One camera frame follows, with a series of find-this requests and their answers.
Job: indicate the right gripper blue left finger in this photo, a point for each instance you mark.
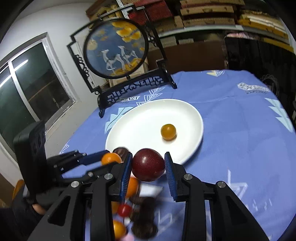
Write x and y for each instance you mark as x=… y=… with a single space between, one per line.
x=83 y=205

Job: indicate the yellow orange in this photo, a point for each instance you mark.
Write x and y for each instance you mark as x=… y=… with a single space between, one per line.
x=168 y=132

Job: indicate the round deer screen ornament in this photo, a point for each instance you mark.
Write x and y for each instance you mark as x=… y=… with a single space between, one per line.
x=108 y=50

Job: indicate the large dark water chestnut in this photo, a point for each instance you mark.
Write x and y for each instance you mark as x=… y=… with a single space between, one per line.
x=143 y=225

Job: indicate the dark red plum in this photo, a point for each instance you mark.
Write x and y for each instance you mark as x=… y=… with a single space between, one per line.
x=148 y=165

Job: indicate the left hand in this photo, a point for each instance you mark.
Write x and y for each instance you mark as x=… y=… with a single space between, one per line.
x=37 y=209

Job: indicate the red cherry tomato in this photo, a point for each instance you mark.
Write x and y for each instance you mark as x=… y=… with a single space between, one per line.
x=124 y=210

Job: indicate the yellow kumquat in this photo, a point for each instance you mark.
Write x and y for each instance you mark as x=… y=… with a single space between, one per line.
x=132 y=187

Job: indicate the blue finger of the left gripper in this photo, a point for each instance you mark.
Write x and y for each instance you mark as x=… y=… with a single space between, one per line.
x=91 y=175
x=92 y=157

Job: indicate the dark water chestnut top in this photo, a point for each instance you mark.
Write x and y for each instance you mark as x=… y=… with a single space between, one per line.
x=122 y=152

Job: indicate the orange tangerine near plate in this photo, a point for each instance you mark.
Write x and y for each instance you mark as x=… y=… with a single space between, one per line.
x=110 y=158

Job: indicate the white oval plate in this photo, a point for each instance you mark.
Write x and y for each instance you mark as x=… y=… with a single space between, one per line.
x=141 y=126

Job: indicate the window with grey frame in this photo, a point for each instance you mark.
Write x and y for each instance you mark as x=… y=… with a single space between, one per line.
x=34 y=87

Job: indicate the blue patterned tablecloth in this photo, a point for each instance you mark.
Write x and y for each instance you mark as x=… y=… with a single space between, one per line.
x=248 y=141

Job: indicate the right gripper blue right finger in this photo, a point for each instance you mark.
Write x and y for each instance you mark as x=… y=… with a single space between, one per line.
x=230 y=219

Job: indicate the orange kumquat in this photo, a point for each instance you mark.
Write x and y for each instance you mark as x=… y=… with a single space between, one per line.
x=119 y=230

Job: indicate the storage shelf with boxes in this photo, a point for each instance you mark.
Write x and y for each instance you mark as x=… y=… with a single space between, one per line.
x=171 y=15

